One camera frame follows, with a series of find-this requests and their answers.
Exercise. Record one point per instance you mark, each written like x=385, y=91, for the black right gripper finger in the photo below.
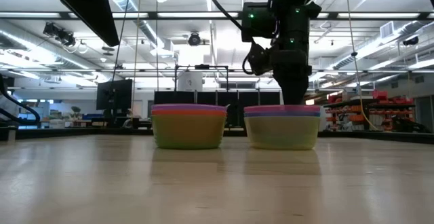
x=294, y=91

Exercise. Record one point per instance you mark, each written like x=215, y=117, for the purple plastic bowl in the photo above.
x=188, y=107

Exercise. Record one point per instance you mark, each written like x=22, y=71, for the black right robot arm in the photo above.
x=293, y=27

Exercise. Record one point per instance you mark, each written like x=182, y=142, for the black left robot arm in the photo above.
x=88, y=6

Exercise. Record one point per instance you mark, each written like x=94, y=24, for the teal plastic bowl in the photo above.
x=282, y=134

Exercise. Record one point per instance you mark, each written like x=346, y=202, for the shelf with orange bins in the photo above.
x=373, y=110

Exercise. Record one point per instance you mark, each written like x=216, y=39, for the black partition panels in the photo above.
x=210, y=97

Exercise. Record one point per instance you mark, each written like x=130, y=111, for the green plastic bowl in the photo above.
x=188, y=132

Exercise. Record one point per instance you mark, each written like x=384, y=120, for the black computer monitor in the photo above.
x=114, y=95

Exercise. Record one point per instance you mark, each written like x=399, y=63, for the black ceiling spotlight cluster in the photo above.
x=60, y=34

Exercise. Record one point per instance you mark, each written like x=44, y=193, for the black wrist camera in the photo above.
x=260, y=59

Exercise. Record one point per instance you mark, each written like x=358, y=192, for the black ceiling camera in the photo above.
x=194, y=39

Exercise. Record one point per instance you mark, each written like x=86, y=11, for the black aluminium table frame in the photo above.
x=68, y=133

